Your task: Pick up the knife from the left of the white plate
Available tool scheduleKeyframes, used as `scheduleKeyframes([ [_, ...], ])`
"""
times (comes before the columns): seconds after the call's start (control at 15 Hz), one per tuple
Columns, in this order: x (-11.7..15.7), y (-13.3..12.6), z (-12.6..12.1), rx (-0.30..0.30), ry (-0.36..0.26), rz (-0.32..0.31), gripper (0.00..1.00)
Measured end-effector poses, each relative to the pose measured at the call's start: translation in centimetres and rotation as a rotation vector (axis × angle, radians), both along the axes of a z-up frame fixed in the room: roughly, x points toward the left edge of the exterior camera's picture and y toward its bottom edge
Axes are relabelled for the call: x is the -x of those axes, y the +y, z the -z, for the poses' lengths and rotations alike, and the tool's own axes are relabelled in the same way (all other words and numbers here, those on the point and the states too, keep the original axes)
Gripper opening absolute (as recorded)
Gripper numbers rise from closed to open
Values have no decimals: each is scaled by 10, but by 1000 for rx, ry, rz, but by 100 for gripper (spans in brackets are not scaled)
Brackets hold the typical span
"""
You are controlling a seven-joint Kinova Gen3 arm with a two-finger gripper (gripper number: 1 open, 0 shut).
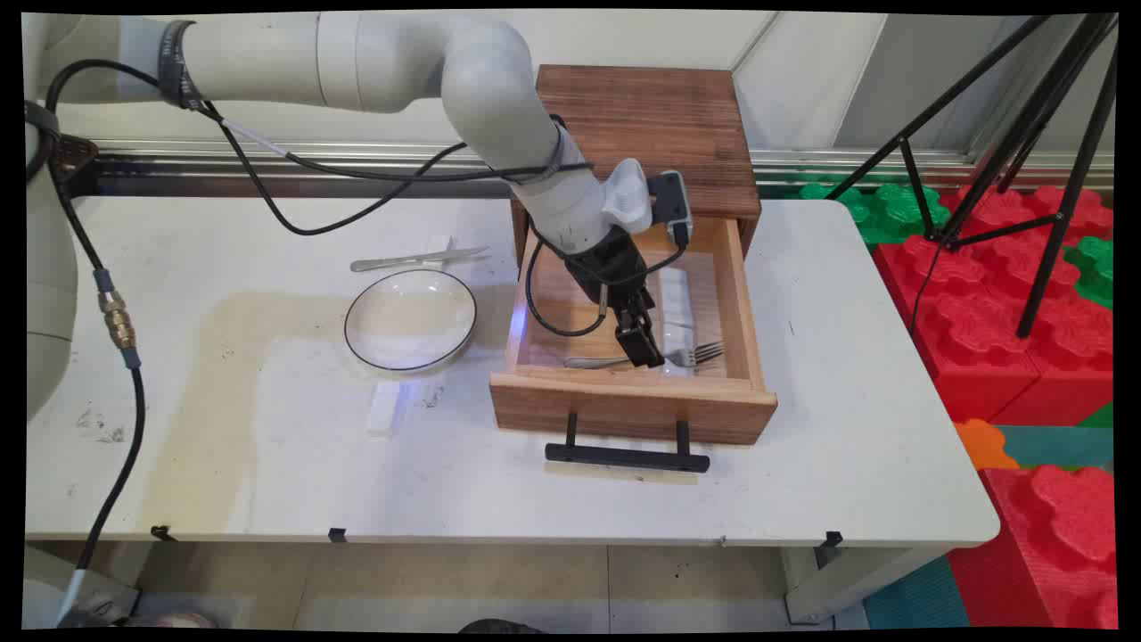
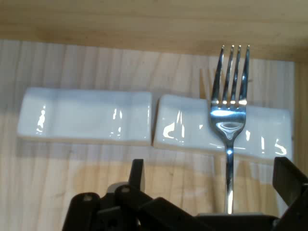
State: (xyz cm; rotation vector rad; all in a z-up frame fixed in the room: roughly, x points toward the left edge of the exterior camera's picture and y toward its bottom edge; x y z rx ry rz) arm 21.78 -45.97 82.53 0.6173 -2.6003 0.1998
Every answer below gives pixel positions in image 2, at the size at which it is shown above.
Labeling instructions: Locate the silver metal fork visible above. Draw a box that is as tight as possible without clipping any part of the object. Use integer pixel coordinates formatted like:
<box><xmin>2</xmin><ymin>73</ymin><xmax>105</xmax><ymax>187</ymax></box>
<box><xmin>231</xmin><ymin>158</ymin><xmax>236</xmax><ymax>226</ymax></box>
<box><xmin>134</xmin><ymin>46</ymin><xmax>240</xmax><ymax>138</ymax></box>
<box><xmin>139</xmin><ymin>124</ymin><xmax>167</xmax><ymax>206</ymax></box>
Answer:
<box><xmin>208</xmin><ymin>44</ymin><xmax>251</xmax><ymax>215</ymax></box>

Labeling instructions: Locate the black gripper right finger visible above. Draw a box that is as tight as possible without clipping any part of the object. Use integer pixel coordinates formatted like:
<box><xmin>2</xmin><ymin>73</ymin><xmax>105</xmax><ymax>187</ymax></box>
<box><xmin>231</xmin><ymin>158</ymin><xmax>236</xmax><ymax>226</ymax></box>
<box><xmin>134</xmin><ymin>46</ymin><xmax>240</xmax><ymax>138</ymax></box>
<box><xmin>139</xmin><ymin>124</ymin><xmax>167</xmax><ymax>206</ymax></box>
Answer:
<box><xmin>273</xmin><ymin>156</ymin><xmax>308</xmax><ymax>231</ymax></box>

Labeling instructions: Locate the white ceramic cutlery rest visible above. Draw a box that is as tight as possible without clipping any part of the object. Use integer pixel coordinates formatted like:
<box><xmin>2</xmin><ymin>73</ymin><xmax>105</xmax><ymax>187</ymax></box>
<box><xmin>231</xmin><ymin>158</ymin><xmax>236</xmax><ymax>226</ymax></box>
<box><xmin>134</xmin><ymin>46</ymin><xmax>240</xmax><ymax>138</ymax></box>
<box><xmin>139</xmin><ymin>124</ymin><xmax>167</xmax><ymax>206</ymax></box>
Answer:
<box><xmin>16</xmin><ymin>87</ymin><xmax>153</xmax><ymax>146</ymax></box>
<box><xmin>153</xmin><ymin>94</ymin><xmax>293</xmax><ymax>162</ymax></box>

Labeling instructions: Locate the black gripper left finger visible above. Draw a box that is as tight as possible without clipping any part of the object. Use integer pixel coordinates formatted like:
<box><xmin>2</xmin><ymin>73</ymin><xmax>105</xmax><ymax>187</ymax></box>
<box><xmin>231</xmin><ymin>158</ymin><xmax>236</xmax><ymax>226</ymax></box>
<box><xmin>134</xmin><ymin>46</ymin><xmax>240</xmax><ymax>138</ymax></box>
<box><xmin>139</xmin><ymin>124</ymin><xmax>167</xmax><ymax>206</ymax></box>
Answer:
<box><xmin>62</xmin><ymin>158</ymin><xmax>212</xmax><ymax>231</ymax></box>

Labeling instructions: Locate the light wooden drawer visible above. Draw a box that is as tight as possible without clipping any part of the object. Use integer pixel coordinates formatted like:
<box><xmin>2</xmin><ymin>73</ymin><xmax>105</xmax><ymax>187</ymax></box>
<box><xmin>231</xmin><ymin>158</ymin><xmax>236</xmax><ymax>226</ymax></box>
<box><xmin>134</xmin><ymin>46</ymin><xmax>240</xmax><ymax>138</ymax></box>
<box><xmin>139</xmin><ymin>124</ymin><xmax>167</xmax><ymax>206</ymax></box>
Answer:
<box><xmin>0</xmin><ymin>0</ymin><xmax>308</xmax><ymax>231</ymax></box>

